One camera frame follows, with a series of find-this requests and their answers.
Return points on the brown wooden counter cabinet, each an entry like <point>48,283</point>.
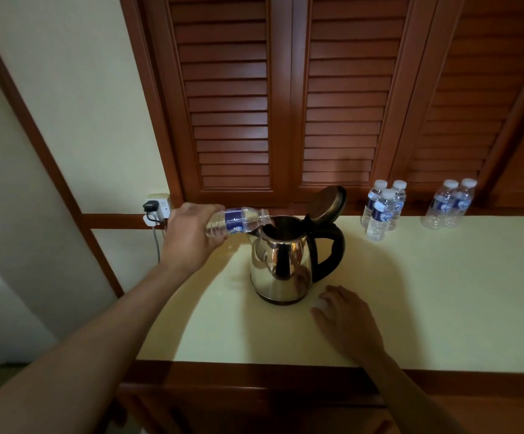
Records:
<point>289,393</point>

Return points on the white bottle cap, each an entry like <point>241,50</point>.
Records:
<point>320,305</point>

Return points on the clear water bottle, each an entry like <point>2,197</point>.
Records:
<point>239,220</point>

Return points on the person's left forearm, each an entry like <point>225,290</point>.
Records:
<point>86,348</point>

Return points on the brown louvered wooden door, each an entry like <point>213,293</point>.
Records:
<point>226,103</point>
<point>348,94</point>
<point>470,103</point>

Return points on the person's left thumb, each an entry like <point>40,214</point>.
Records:
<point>217,242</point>

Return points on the person's right forearm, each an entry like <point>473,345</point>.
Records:
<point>406,397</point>

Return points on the person's right thumb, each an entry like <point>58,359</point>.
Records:
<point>321,319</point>

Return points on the sealed water bottle blue label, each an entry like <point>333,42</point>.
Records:
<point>381,219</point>
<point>438,205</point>
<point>372,201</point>
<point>463,201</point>
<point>399,198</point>

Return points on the white wall socket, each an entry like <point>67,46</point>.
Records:
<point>165,205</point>

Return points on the black power plug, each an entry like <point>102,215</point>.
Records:
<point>151,206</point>

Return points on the stainless steel electric kettle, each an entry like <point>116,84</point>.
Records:
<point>284,262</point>

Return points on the person's right hand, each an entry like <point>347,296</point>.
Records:
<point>350,323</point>

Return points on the person's left hand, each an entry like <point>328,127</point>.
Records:
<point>185,239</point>

